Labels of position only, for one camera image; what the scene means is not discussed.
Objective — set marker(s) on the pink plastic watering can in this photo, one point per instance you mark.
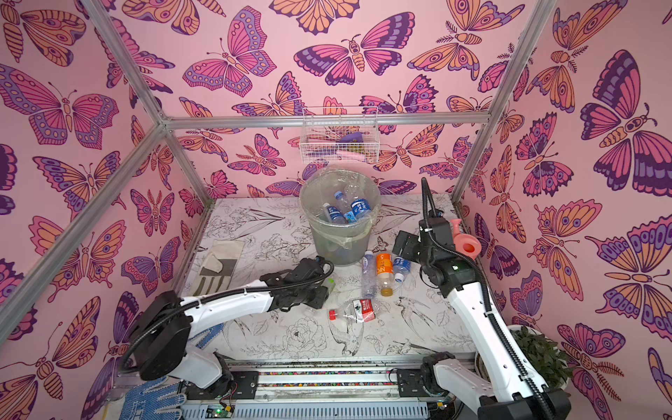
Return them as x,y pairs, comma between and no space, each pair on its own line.
465,243

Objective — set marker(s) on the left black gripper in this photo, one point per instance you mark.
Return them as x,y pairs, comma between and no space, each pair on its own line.
321,297

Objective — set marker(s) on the red white label bottle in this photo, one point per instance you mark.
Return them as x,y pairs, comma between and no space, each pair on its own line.
357,311

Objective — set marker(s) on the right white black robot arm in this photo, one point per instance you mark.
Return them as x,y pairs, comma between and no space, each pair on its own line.
513,389

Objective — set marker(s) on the orange label bottle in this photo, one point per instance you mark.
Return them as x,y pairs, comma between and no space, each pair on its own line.
385,274

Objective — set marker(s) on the potted green plant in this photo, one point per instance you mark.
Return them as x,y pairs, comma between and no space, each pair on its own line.
544,355

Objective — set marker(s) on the beige grey work glove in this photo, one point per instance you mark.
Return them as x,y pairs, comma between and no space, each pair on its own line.
217,268

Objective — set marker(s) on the purple label clear bottle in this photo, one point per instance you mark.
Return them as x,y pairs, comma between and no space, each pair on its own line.
369,285

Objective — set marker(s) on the blue label bottle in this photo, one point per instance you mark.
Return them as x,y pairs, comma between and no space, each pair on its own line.
401,268
360,208
334,215

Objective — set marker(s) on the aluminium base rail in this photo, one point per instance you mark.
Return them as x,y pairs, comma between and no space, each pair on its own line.
326,390

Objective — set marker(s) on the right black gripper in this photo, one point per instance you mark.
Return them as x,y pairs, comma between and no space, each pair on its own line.
408,247

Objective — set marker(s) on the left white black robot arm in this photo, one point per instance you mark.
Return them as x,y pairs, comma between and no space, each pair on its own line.
161,340

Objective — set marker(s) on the grey mesh waste bin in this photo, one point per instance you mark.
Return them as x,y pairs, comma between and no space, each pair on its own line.
340,244

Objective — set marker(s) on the blue dotted work glove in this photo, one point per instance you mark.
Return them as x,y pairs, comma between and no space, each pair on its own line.
159,399

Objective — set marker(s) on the white wire wall basket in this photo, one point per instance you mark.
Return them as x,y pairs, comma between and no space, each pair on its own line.
341,134

